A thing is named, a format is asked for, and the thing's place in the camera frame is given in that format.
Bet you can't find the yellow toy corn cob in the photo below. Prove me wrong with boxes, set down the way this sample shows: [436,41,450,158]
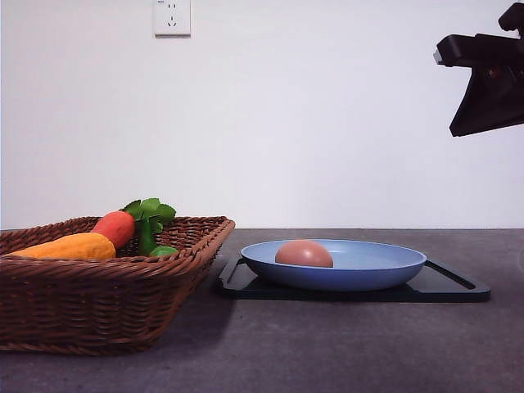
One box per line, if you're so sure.
[5,233,116,260]

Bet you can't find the green toy chili pepper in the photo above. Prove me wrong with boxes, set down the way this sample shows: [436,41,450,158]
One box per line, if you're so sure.
[136,221,178,256]

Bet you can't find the brown wicker basket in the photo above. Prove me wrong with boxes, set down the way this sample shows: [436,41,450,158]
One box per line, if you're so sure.
[0,216,236,355]

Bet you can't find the blue plate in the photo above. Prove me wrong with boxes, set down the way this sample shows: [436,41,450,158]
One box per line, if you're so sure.
[241,239,427,291]

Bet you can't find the black serving tray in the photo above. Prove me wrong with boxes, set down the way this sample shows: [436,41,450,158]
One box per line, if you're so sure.
[217,257,490,303]

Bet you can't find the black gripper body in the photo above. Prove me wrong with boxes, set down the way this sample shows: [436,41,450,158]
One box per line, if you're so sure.
[433,2,524,68]

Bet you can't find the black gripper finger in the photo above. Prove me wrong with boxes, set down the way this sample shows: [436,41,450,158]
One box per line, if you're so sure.
[449,66,524,137]

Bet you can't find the orange-red toy carrot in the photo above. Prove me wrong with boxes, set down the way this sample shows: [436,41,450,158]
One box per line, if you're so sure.
[92,197,177,249]

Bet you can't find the brown egg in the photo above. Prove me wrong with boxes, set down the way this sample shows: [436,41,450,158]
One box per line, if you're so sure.
[275,239,334,268]

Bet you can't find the white wall power socket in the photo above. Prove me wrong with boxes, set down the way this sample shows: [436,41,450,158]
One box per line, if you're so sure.
[154,0,192,38]

